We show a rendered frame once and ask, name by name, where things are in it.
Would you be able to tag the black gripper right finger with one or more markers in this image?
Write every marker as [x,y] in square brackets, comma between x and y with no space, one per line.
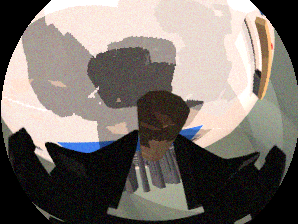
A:
[204,173]

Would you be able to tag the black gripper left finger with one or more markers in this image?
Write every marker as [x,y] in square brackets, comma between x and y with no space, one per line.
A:
[106,169]

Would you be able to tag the blue flat strip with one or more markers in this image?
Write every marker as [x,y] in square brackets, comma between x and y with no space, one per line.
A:
[91,147]

